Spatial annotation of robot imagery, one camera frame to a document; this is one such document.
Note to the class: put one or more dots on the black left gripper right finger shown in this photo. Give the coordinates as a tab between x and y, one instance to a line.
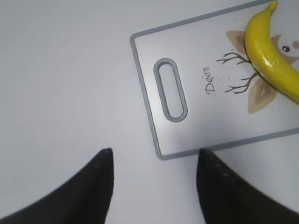
226	198

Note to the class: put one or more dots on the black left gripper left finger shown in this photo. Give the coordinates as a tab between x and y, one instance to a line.
83	199

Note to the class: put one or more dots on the yellow plastic banana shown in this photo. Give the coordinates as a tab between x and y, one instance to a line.
264	56

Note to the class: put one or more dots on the white grey-rimmed cutting board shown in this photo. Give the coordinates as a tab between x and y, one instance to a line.
200	89

